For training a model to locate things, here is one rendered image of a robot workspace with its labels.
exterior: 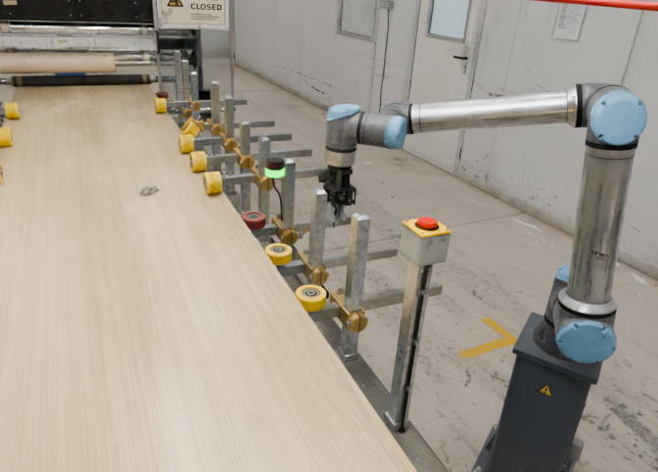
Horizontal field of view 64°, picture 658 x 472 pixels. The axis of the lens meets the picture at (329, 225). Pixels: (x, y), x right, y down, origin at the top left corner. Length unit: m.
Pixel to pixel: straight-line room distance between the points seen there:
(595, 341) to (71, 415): 1.27
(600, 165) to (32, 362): 1.35
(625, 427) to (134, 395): 2.10
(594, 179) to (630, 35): 2.63
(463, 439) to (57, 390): 1.63
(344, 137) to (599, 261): 0.75
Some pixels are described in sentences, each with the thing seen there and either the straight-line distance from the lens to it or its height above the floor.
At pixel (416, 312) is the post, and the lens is 1.12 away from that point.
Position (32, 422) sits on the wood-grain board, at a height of 0.90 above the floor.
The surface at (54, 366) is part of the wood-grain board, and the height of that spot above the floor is 0.90.
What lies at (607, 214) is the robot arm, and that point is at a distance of 1.49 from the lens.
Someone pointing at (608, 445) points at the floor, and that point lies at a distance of 2.58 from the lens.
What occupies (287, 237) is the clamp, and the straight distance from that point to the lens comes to 1.77.
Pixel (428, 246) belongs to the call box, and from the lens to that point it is 1.02.
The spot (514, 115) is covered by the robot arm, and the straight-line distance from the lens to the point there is 1.54.
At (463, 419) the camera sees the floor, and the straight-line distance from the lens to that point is 2.43.
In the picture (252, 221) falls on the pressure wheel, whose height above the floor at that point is 0.90.
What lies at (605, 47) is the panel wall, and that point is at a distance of 4.13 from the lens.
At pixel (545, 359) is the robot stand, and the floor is 0.60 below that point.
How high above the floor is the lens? 1.65
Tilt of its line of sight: 25 degrees down
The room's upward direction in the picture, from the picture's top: 4 degrees clockwise
